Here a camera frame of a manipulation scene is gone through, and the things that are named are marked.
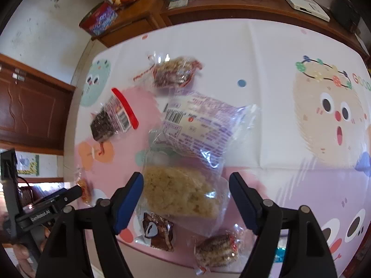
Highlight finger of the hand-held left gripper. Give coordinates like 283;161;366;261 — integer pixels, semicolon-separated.
39;185;83;212

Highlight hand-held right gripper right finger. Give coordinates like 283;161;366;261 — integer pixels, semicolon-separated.
229;171;338;278

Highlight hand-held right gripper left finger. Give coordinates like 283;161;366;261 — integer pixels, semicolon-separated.
35;171;144;278

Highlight brown snack packet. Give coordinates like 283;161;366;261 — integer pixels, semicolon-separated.
141;211;175;252

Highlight yellow puffed rice cake packet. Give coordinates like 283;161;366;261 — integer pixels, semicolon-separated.
136;164;230;236

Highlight small rice roll packet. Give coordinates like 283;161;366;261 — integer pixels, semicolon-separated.
194;232;242;274

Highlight blue snack packet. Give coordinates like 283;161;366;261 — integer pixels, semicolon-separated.
274;246;288;264

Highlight dark cake packet red end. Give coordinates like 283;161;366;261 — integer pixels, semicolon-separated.
89;88;139;143

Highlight purple printed bread packet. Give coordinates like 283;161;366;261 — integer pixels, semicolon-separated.
149;91;259;169

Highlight nut bar clear packet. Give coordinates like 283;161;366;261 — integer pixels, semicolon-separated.
134;53;203;89

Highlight person's left hand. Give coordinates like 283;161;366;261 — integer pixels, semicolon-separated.
12;225;51;276

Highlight brown wooden door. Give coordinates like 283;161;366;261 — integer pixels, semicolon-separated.
0;54;76;156

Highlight red blue tin box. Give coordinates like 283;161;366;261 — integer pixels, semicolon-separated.
79;1;119;37

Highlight wooden television cabinet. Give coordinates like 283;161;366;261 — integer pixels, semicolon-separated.
91;0;371;62

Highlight white set-top box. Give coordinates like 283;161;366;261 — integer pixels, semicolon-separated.
280;0;331;23

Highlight dark air fryer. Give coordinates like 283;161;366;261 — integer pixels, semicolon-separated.
330;0;361;34

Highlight cartoon wall sticker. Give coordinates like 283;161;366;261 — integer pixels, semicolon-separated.
16;154;40;177

